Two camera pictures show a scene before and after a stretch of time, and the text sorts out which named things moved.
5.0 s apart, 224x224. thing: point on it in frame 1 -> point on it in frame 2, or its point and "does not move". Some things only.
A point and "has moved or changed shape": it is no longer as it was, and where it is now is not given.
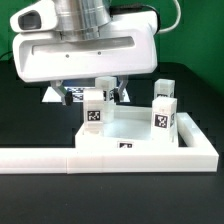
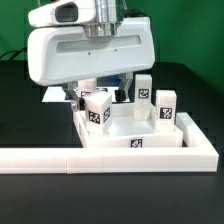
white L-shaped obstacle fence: x=195 y=153 does not move
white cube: x=164 y=125 has moved or changed shape
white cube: x=107 y=84 -> x=85 y=87
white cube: x=93 y=112 does not move
